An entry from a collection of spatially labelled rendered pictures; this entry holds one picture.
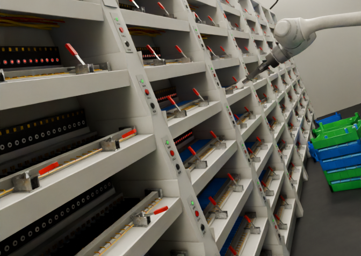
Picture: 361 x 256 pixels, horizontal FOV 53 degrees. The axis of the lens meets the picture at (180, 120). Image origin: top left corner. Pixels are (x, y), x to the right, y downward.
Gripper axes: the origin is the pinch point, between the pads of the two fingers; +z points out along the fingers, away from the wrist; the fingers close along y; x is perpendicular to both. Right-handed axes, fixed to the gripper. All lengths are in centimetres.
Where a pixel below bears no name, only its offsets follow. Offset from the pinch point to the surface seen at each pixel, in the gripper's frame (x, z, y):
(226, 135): -16.6, 14.5, -27.7
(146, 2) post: 56, 8, -27
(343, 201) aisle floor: -95, 5, 51
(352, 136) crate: -66, -22, 65
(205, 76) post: 11.0, 6.2, -27.4
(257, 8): 72, -8, 253
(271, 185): -56, 25, 14
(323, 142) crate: -61, -4, 70
